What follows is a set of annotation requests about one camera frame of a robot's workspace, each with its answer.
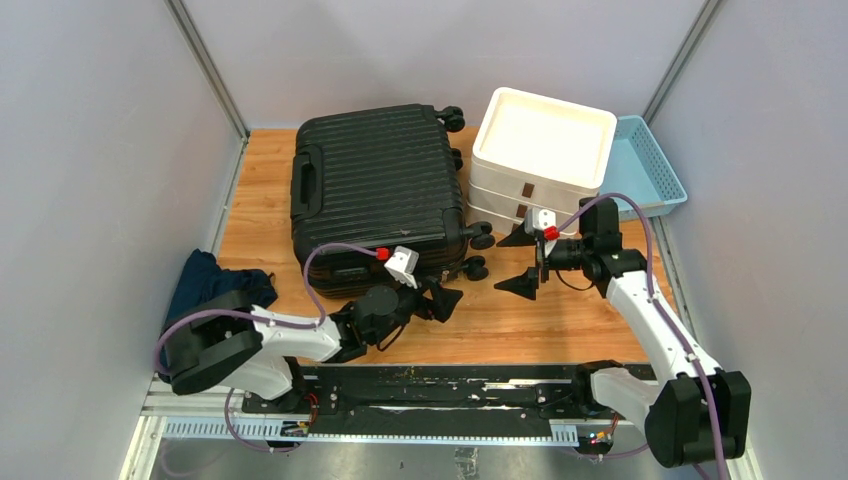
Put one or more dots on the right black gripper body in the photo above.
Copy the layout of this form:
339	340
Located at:
566	255

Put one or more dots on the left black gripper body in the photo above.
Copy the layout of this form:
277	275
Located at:
418	304

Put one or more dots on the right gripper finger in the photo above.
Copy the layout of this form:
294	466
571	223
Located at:
519	237
525	285

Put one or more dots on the white three-drawer storage unit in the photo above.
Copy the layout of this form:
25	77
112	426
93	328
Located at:
536	151

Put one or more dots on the light blue plastic basket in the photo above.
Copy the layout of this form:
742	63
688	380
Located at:
639	169

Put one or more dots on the black ribbed hard-shell suitcase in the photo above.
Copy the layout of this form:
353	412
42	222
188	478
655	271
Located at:
382	177

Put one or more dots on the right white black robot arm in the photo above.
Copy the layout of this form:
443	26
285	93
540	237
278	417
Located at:
697	411

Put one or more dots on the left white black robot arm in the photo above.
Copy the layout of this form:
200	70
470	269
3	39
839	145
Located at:
372	321

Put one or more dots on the dark blue cloth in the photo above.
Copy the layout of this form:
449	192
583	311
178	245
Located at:
212	285

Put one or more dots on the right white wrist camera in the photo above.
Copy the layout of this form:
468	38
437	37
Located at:
540	225

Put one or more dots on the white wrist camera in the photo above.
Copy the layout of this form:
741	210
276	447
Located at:
401	265
540	225

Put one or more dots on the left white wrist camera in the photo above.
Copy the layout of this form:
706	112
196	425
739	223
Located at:
401	265

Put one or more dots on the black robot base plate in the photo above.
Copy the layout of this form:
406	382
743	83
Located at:
443	403

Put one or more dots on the right aluminium frame post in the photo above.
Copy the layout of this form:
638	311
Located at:
691	41

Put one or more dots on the aluminium frame post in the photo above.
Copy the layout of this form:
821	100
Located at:
691	41
196	44

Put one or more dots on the left aluminium frame post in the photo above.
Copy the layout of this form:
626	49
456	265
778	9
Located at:
196	44

